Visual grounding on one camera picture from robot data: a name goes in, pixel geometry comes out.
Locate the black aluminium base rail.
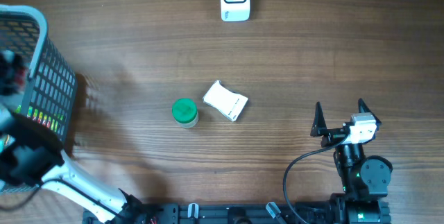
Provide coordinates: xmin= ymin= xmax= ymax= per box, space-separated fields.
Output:
xmin=82 ymin=201 xmax=392 ymax=224

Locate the haribo gummy bag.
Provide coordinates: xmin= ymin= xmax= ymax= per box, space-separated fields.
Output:
xmin=15 ymin=105 xmax=68 ymax=139

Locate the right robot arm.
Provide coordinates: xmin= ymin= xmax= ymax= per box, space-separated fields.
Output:
xmin=310 ymin=99 xmax=393 ymax=224

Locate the left camera cable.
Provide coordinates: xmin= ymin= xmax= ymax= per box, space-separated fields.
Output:
xmin=0 ymin=178 xmax=119 ymax=218

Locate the green lid plastic jar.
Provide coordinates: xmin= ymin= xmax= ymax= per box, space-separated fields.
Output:
xmin=172 ymin=98 xmax=198 ymax=128

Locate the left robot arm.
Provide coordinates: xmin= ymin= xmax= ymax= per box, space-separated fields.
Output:
xmin=1 ymin=108 xmax=149 ymax=223

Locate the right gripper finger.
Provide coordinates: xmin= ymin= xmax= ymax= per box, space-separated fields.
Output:
xmin=311 ymin=101 xmax=327 ymax=136
xmin=358 ymin=98 xmax=382 ymax=126

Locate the grey plastic mesh basket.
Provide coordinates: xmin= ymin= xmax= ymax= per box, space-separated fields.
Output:
xmin=1 ymin=5 xmax=78 ymax=193

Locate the right camera cable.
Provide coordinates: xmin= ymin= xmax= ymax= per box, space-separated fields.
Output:
xmin=282 ymin=133 xmax=351 ymax=224

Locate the white tissue pack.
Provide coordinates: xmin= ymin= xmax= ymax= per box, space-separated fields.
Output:
xmin=203 ymin=80 xmax=248 ymax=122

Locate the camera cable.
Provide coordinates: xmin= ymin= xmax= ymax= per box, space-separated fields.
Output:
xmin=282 ymin=133 xmax=351 ymax=224
xmin=0 ymin=178 xmax=119 ymax=218

